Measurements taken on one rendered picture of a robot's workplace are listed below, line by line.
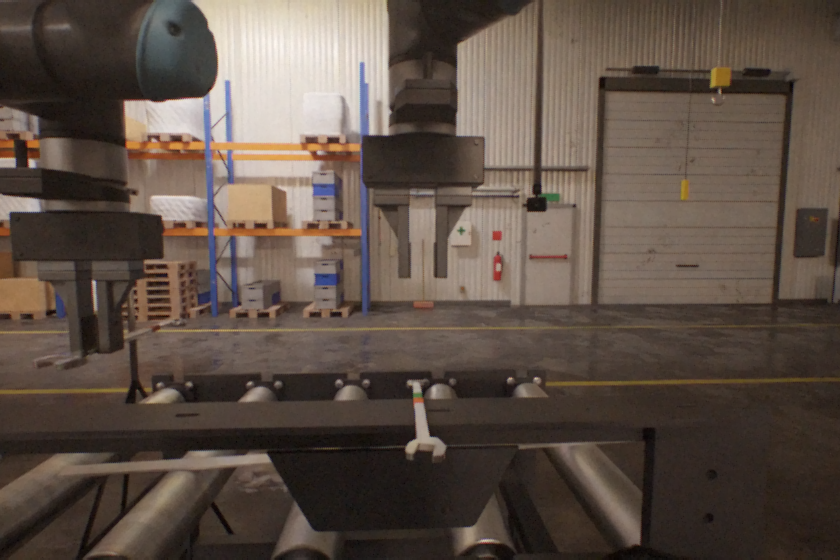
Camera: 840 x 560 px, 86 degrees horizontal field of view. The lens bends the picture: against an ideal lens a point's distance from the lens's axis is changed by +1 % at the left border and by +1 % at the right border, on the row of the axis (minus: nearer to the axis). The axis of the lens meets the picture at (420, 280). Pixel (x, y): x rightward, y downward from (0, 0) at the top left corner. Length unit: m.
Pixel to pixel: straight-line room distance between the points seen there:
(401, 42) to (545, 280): 9.68
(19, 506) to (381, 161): 0.96
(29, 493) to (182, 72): 0.96
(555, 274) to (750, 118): 5.35
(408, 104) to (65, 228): 0.37
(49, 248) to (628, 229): 10.52
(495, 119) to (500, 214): 1.98
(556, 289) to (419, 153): 9.76
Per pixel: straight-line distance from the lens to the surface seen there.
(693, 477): 0.79
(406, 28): 0.52
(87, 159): 0.57
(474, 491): 0.70
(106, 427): 0.68
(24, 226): 0.62
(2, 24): 0.50
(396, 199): 0.49
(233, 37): 10.94
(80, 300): 0.61
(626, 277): 10.79
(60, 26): 0.47
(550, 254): 10.11
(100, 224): 0.57
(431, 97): 0.44
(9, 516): 1.18
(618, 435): 0.74
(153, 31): 0.43
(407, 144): 0.49
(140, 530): 0.97
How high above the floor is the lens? 1.39
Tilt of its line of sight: 5 degrees down
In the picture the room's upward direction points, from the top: straight up
